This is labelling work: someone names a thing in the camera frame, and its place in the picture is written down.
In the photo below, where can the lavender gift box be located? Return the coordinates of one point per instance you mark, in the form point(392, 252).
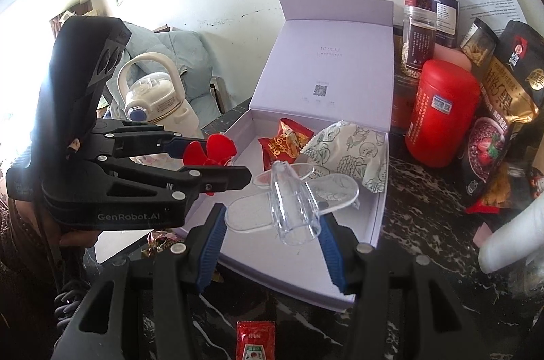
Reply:
point(331, 58)

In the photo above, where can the white rounded object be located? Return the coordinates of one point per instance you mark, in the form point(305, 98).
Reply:
point(510, 245)

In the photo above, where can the white kettle bottle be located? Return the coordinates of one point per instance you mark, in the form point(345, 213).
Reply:
point(170, 105)

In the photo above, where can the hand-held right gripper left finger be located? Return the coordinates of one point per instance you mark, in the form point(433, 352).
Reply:
point(210, 253)

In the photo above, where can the clear jar with purple label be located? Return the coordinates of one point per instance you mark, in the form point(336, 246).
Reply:
point(446, 15)

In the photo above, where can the pink lid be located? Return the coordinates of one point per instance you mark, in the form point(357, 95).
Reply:
point(450, 53)

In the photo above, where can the colourful candy wrapper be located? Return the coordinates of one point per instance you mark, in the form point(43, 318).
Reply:
point(161, 245)

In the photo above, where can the white patterned snack packet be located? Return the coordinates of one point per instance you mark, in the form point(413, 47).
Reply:
point(352, 151)

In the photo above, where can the red ketchup sachet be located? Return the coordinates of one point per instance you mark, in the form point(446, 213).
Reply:
point(255, 343)

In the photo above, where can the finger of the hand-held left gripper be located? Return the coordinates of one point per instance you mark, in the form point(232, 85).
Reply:
point(212, 179)
point(176, 147)

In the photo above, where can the clear jar of yellow sticks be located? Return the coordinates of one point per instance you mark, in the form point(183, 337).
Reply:
point(478, 45)

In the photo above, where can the clear jar of grains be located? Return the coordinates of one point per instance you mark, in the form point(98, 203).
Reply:
point(418, 45)

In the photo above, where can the black oat bag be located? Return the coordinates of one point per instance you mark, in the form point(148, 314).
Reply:
point(505, 87)

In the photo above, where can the person's left hand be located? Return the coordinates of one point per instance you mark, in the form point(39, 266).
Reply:
point(78, 239)

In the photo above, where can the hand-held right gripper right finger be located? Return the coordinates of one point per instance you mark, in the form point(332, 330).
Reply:
point(333, 258)

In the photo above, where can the red candy packet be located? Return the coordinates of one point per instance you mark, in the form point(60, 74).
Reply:
point(284, 143)

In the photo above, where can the red canister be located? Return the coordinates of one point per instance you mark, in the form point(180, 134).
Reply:
point(442, 117)

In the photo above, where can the person's left forearm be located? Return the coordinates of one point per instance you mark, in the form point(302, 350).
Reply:
point(25, 258)

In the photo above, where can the clear plastic toy plane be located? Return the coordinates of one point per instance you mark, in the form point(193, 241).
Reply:
point(293, 215)

